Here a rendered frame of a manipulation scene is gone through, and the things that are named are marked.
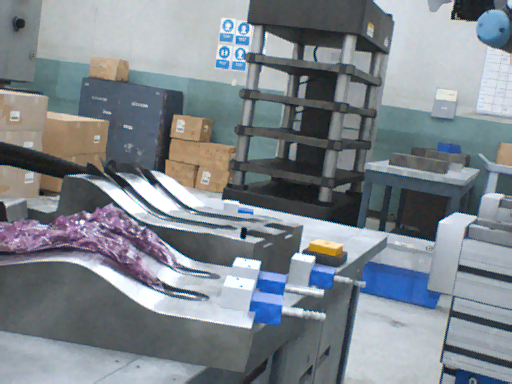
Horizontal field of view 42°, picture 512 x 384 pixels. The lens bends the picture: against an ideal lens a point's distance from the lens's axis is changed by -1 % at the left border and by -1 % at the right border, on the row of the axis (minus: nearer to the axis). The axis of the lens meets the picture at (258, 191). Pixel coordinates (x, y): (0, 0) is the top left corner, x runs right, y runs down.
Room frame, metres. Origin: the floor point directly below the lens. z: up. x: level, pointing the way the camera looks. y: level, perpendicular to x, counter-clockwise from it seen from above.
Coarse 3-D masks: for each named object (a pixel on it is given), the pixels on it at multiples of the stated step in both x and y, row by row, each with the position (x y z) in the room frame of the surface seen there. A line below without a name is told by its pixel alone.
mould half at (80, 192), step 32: (64, 192) 1.16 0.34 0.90; (96, 192) 1.13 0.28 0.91; (160, 224) 1.09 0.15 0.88; (224, 224) 1.16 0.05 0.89; (256, 224) 1.19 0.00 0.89; (288, 224) 1.24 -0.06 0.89; (192, 256) 1.06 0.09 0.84; (224, 256) 1.04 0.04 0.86; (256, 256) 1.04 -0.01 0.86; (288, 256) 1.21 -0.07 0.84
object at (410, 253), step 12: (396, 240) 4.52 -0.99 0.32; (408, 240) 4.49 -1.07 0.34; (420, 240) 4.47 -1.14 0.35; (384, 252) 4.17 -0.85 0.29; (396, 252) 4.51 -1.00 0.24; (408, 252) 4.12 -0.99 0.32; (420, 252) 4.09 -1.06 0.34; (432, 252) 4.07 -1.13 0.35; (396, 264) 4.14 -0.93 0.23; (408, 264) 4.12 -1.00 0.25; (420, 264) 4.09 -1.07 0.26
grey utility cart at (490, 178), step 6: (480, 156) 6.54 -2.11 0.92; (486, 162) 6.50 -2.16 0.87; (492, 162) 6.91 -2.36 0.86; (486, 168) 6.66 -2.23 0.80; (492, 168) 6.44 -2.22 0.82; (498, 168) 6.43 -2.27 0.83; (504, 168) 6.42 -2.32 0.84; (510, 168) 6.40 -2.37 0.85; (486, 174) 6.85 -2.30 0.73; (492, 174) 6.46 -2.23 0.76; (504, 174) 6.53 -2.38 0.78; (510, 174) 6.49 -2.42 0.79; (486, 180) 6.84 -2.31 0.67; (492, 180) 6.46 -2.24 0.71; (486, 186) 6.50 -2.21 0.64; (492, 186) 6.46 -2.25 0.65; (486, 192) 6.47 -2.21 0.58; (480, 198) 6.86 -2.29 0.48
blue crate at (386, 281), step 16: (368, 272) 4.19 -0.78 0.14; (384, 272) 4.16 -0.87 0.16; (400, 272) 4.13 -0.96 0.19; (416, 272) 4.10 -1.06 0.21; (368, 288) 4.19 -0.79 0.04; (384, 288) 4.16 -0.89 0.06; (400, 288) 4.12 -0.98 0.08; (416, 288) 4.09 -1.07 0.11; (416, 304) 4.09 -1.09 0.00; (432, 304) 4.05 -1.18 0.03
